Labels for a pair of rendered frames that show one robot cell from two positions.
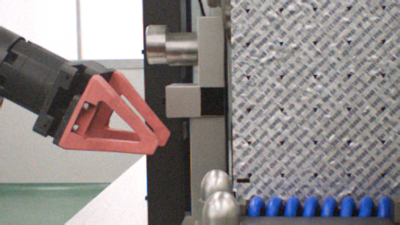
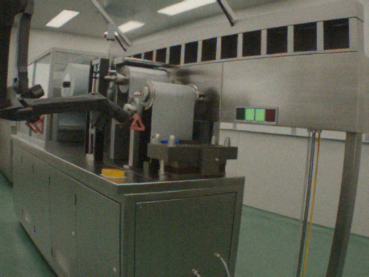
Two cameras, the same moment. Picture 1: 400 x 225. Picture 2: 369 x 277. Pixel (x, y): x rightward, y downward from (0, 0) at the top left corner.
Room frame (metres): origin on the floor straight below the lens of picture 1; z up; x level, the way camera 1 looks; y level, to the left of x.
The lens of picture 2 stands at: (-0.61, 0.97, 1.14)
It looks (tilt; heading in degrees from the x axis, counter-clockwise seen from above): 3 degrees down; 317
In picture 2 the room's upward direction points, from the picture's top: 4 degrees clockwise
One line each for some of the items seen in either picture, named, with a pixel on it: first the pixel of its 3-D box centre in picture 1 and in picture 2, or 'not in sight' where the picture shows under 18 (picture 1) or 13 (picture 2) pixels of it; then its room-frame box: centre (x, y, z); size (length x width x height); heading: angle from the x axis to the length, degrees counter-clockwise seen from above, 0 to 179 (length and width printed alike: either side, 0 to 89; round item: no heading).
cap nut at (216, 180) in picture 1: (216, 196); (157, 138); (0.62, -0.01, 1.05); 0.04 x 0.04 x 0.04
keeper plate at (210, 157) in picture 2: not in sight; (209, 161); (0.46, -0.18, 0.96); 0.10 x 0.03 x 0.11; 85
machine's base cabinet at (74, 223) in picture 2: not in sight; (81, 212); (1.68, -0.17, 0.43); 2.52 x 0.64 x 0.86; 175
